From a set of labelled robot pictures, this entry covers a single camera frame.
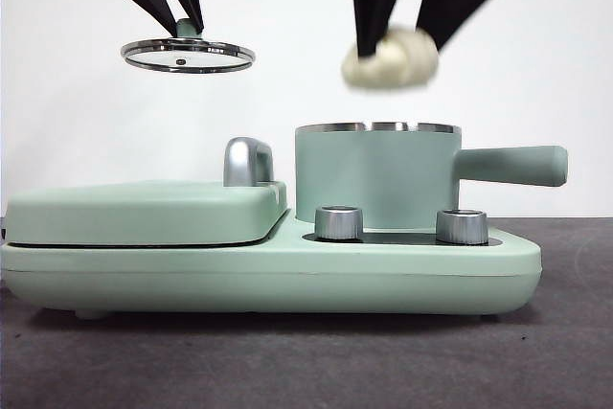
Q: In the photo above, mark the glass pot lid green knob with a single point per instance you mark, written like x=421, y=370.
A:
x=186, y=29

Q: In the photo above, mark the round white bun green dots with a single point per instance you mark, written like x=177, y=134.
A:
x=407, y=64

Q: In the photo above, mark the green griddle lid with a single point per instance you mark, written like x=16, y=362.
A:
x=120, y=212

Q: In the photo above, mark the silver control knob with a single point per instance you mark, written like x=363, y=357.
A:
x=462, y=227
x=338, y=223

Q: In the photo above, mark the green breakfast machine base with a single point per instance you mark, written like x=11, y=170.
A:
x=239, y=279

